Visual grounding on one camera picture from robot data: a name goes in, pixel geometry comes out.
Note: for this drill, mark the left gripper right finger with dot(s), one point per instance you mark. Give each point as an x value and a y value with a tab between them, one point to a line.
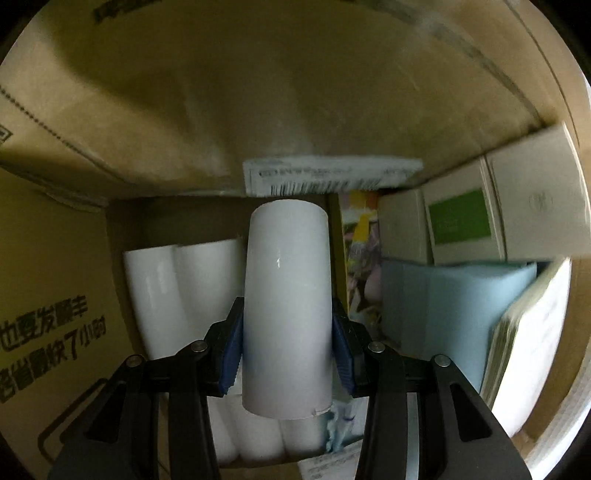
425	420

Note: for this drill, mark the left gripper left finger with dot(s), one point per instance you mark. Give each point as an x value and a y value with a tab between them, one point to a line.
116	436

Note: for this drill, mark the white paper roll tube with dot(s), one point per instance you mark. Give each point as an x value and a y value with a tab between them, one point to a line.
287	321
210	276
153	287

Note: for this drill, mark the blue white plastic packet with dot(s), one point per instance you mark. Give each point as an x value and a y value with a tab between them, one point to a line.
347	423

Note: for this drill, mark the light blue tissue pack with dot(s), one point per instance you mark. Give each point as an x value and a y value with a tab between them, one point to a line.
430	310

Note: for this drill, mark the white roll in box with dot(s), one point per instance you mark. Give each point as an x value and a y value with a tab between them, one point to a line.
306	437
242	436

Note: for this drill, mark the colourful yellow booklet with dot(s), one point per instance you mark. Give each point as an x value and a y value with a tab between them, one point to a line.
361	230

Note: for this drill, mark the white green small box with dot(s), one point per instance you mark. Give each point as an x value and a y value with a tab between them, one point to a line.
526	201

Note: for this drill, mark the white shipping label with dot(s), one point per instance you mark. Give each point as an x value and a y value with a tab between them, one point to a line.
310	175

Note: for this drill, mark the brown cardboard box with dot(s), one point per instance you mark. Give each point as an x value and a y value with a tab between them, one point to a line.
127	123

